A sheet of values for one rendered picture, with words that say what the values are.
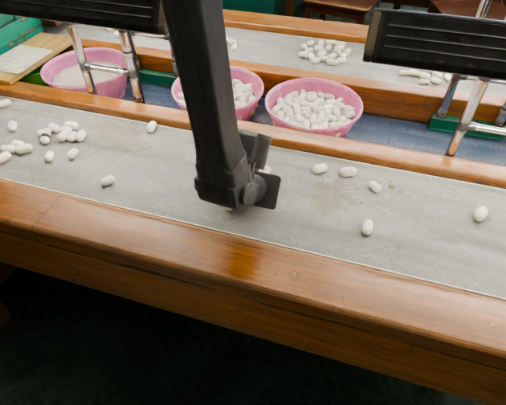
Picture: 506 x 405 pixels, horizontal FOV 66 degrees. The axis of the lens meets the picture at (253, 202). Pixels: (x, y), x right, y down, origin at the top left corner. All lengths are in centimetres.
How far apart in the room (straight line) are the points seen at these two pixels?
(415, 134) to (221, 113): 82
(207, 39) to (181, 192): 49
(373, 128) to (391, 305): 65
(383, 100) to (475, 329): 74
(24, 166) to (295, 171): 64
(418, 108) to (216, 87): 87
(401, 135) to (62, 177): 90
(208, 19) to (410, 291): 52
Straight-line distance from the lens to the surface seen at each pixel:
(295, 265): 70
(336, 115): 113
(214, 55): 45
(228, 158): 53
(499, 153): 125
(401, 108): 125
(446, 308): 72
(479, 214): 90
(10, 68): 145
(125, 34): 108
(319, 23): 163
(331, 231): 79
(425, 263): 79
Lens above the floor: 133
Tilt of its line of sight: 45 degrees down
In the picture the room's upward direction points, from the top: straight up
